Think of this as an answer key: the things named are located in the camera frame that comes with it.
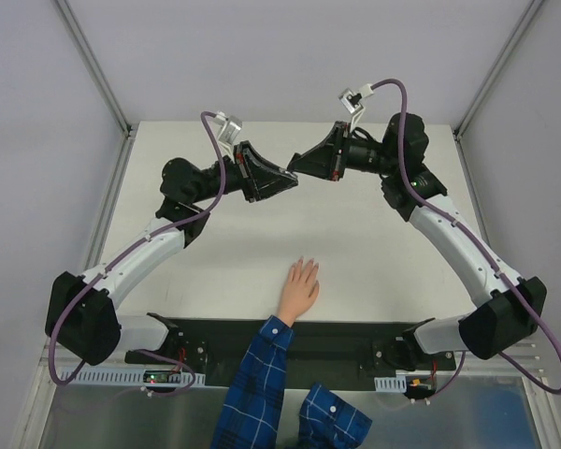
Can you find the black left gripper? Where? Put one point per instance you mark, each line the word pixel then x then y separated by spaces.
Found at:
pixel 244 171

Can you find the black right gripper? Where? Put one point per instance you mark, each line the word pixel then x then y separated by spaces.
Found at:
pixel 339 151

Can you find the blue plaid sleeve forearm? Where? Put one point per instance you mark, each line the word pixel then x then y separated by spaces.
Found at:
pixel 251 410

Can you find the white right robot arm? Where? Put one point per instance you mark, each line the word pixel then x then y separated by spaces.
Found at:
pixel 506 302

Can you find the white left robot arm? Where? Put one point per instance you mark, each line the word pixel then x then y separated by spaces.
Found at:
pixel 83 311

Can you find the person's left hand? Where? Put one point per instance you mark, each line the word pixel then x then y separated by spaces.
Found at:
pixel 299 292

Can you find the blue plaid shirt part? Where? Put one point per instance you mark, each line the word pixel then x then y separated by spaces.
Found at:
pixel 327 421

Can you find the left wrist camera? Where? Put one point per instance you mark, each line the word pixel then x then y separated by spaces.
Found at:
pixel 230 127

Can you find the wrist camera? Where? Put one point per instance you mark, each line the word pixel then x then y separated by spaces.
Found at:
pixel 354 103
pixel 230 127

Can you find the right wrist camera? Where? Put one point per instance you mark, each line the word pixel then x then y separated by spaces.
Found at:
pixel 354 103

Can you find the right aluminium frame post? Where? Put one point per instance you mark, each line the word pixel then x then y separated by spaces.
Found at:
pixel 515 38

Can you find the aluminium frame post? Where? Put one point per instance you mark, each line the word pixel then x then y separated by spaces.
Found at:
pixel 515 38
pixel 92 65

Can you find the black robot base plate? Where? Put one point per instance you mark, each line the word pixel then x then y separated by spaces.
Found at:
pixel 341 356

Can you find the left aluminium frame post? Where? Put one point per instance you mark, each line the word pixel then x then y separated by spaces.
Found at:
pixel 92 65

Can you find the right white cable duct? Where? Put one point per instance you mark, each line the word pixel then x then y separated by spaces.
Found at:
pixel 393 385

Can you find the white cable duct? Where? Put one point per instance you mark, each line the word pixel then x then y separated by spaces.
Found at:
pixel 137 377
pixel 393 385

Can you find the left white cable duct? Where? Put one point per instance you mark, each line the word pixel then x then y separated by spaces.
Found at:
pixel 137 377

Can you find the aluminium front rail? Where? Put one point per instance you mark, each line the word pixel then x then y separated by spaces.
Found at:
pixel 525 353

